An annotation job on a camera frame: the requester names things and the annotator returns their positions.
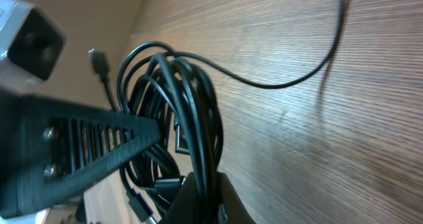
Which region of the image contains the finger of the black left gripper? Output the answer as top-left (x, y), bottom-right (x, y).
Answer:
top-left (1, 91), bottom-right (161, 219)

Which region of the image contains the black cable with USB-A plug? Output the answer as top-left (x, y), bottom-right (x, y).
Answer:
top-left (117, 0), bottom-right (348, 224)

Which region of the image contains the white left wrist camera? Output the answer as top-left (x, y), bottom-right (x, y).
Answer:
top-left (1, 0), bottom-right (65, 93)

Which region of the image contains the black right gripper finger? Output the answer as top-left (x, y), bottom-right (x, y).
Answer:
top-left (159, 172), bottom-right (254, 224)

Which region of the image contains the black cable with long plug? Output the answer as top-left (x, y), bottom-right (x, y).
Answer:
top-left (87, 48), bottom-right (159, 224)

